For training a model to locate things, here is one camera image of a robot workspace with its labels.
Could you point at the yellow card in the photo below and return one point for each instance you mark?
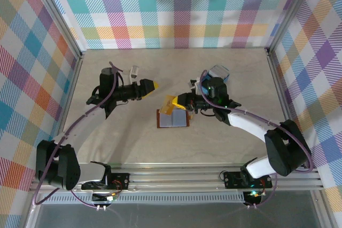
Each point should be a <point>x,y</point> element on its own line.
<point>167,105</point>

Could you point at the brown leather card holder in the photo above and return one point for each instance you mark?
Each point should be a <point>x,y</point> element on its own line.
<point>173,118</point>

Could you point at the blue plastic tray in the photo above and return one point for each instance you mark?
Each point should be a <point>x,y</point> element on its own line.
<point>228,76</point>

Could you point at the stack of cards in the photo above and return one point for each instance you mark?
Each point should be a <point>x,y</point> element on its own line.
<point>217,70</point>

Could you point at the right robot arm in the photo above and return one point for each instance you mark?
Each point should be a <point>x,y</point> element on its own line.
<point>286,148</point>

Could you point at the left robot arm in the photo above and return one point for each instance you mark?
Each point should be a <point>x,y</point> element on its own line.
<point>58,166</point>

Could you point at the small controller board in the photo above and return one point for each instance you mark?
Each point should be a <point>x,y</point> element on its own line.
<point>252,193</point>
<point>112,198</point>

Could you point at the grey metal sheet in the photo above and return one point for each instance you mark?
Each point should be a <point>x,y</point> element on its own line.
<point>173,217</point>

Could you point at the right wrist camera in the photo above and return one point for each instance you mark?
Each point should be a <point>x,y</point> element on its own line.
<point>196,85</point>

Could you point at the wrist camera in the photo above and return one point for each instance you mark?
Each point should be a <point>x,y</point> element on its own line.
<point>196,85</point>
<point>132,71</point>

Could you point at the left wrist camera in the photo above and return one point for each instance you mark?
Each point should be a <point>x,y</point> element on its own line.
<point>132,71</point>

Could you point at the aluminium side rail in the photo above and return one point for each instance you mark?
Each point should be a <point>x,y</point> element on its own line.
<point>283,105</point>
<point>68,105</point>

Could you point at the wide aluminium frame rail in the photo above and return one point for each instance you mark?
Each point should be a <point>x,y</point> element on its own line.
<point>173,178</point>

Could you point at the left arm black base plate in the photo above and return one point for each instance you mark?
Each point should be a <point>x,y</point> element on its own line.
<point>123,181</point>

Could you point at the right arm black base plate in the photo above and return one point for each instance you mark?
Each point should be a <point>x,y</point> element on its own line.
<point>232,181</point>

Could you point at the aluminium corner post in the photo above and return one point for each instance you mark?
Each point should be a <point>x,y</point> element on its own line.
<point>57,11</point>
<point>290,11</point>

